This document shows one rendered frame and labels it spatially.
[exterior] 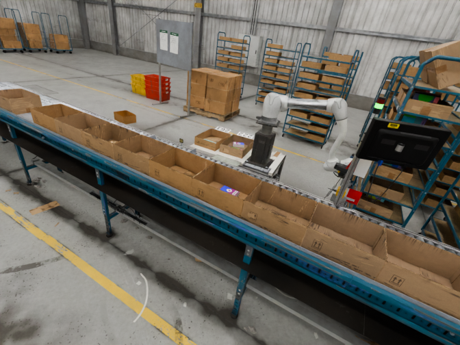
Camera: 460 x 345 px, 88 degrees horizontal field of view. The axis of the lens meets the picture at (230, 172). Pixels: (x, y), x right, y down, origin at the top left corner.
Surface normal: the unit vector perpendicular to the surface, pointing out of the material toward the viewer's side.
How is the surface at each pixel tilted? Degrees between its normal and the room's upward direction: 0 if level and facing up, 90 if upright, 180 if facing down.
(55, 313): 0
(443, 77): 91
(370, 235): 90
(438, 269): 90
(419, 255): 89
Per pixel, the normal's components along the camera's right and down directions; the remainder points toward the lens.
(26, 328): 0.12, -0.86
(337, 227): -0.48, 0.36
